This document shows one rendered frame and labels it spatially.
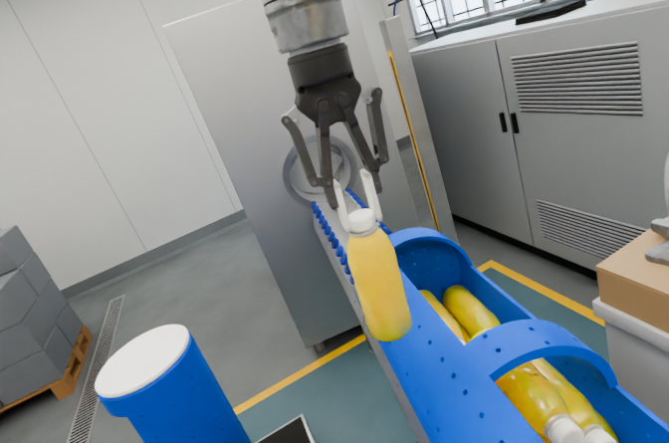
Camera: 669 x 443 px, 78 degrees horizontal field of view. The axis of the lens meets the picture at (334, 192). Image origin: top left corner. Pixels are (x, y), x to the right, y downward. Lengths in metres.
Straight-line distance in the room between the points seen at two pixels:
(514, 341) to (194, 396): 0.98
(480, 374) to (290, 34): 0.50
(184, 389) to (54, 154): 4.26
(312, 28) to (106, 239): 5.11
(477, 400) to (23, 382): 3.51
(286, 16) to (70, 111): 4.87
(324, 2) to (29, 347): 3.46
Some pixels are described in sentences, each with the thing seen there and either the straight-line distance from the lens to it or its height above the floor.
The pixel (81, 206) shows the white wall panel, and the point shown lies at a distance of 5.41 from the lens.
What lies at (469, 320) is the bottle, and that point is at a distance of 0.97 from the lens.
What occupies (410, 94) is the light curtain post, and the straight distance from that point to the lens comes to 1.50.
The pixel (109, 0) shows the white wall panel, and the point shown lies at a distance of 5.31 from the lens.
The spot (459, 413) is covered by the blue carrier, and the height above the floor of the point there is 1.19.
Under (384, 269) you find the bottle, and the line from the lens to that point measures 0.57.
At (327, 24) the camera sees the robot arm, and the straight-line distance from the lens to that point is 0.48.
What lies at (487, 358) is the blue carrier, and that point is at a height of 1.23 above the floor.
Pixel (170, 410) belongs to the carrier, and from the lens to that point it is 1.37.
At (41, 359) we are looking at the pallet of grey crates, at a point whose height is 0.35.
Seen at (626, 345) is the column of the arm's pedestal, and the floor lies 0.91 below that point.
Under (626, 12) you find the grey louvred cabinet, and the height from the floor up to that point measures 1.43.
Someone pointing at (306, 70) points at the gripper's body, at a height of 1.67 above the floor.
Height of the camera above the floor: 1.69
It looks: 19 degrees down
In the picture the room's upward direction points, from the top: 20 degrees counter-clockwise
